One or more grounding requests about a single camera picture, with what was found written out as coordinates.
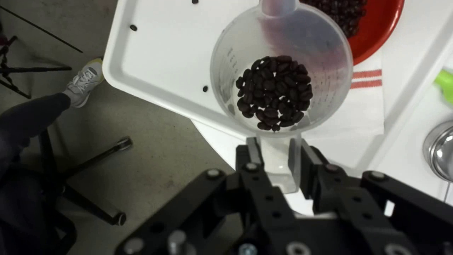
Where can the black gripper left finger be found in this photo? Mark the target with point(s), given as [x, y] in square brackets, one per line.
[251, 169]

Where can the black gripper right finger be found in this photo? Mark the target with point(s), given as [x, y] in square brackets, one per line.
[304, 163]

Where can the clear plastic measuring jar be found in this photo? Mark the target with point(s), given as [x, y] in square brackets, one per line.
[281, 67]

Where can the orange bowl with beans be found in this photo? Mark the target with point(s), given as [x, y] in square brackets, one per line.
[366, 23]

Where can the white red striped towel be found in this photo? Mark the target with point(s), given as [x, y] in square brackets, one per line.
[363, 111]

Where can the white tray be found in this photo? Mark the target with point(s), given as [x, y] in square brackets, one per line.
[159, 51]

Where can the grey sneaker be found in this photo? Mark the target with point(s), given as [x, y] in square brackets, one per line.
[84, 83]

